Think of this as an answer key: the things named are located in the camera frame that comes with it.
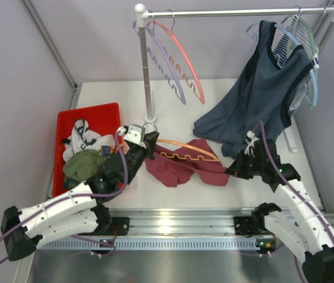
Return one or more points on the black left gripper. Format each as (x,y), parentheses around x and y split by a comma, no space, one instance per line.
(148,141)

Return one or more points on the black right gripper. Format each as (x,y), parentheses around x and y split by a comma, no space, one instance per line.
(237,168)

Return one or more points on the orange plastic hanger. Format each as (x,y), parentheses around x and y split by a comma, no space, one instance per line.
(201,154)

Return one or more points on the maroon tank top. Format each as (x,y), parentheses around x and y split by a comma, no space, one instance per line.
(175,172)

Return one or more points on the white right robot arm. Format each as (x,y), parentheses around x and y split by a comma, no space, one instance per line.
(294,218)

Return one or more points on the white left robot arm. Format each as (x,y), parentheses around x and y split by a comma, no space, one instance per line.
(80,209)

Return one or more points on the pink plastic hanger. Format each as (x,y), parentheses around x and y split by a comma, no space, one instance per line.
(175,68)

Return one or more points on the blue-grey tank top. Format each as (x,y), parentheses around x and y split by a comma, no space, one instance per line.
(260,93)

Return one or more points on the light blue plastic hanger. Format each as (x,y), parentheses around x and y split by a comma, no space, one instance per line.
(312,67)

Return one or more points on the green plastic hanger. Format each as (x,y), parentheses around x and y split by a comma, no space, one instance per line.
(315,62)

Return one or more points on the blue yellow printed garment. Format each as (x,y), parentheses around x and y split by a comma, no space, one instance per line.
(106,151)

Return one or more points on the red plastic bin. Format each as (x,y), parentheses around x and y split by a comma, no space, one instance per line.
(103,119)

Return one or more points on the olive green garment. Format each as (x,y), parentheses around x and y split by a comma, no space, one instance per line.
(82,165)

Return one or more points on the striped navy white garment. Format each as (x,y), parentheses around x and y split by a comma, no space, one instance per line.
(286,44)

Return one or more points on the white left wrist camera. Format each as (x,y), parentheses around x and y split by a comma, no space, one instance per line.
(133,133)

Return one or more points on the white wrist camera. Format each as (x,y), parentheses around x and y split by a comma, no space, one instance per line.
(250,139)
(133,133)

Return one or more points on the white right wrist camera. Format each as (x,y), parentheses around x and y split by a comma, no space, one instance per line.
(250,139)

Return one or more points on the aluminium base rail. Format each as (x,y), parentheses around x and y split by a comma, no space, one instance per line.
(180,222)

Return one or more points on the perforated grey cable duct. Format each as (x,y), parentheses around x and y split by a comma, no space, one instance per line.
(161,244)

